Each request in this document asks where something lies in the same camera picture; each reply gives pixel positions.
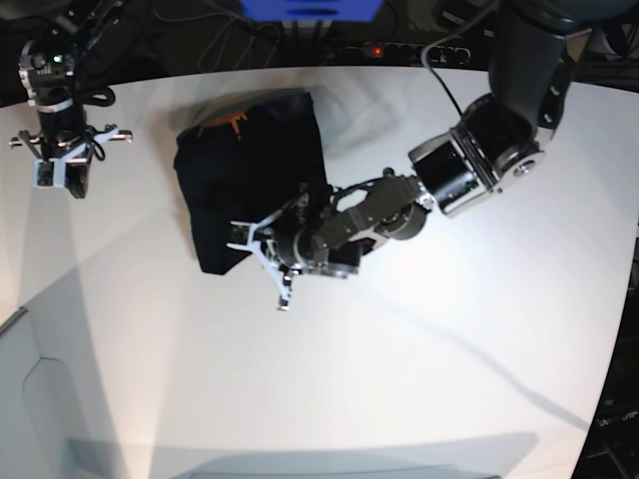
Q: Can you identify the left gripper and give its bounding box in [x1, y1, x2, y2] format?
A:
[246, 199, 363, 311]

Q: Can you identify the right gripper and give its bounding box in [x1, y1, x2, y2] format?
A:
[8, 113, 133, 199]

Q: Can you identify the black T-shirt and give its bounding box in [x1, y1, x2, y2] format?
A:
[174, 90, 330, 275]

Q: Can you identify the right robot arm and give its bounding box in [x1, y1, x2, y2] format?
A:
[9, 1, 133, 199]

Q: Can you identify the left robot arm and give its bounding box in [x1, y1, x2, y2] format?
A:
[228, 1, 590, 309]

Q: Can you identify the black power strip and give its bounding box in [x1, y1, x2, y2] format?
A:
[326, 42, 471, 68]

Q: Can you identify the blue box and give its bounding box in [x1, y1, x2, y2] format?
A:
[240, 0, 383, 22]

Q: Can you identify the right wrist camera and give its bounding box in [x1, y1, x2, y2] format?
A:
[32, 159, 66, 189]

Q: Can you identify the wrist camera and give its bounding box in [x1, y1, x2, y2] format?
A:
[32, 159, 66, 189]
[227, 222, 255, 251]

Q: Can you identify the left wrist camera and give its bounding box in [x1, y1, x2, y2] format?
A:
[227, 222, 255, 251]

